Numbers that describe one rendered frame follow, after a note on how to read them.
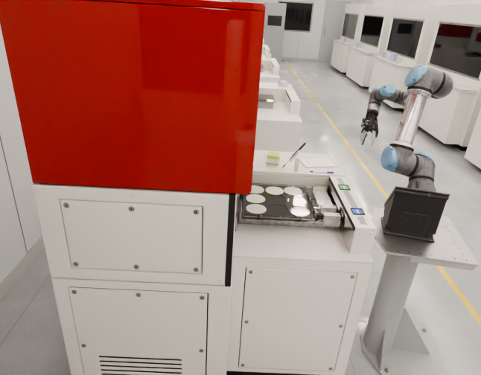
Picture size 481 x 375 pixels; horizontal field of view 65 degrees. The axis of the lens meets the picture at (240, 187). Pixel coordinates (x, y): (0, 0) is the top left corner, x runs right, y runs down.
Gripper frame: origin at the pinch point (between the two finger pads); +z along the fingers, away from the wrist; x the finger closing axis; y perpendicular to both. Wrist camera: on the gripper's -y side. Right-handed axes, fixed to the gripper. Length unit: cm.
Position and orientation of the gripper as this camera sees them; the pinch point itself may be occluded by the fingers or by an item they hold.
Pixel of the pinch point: (367, 143)
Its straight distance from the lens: 245.3
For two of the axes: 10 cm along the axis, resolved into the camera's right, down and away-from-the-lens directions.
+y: -5.6, -3.0, -7.7
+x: 7.9, 1.0, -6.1
